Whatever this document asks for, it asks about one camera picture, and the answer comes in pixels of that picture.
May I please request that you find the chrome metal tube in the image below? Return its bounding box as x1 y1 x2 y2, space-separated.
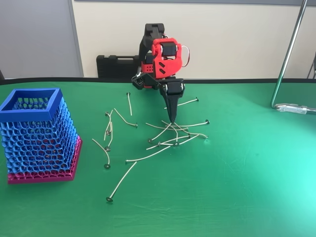
270 0 309 109

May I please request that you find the green table cloth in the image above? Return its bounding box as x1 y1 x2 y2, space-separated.
0 78 316 237

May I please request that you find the white candle wick metal base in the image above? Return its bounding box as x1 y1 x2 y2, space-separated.
164 119 210 127
113 108 139 128
104 112 112 141
161 120 209 139
145 122 189 131
105 110 114 135
169 122 180 147
163 97 200 110
105 122 114 152
92 138 111 169
146 133 191 151
126 92 133 116
125 145 171 164
147 120 173 144
157 133 200 146
105 161 138 202

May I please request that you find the black plastic tool case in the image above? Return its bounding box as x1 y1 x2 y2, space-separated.
96 54 143 79

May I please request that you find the magenta lattice base tray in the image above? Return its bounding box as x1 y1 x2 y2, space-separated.
7 135 83 185

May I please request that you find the blue lattice basket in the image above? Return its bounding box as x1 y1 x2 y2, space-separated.
0 88 76 175

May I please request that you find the silver clamp fitting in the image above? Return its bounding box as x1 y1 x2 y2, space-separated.
275 103 316 115

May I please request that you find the red white servo cable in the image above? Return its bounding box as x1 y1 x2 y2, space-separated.
181 45 192 68

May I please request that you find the grey partition panel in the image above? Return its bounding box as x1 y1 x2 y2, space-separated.
0 0 83 79

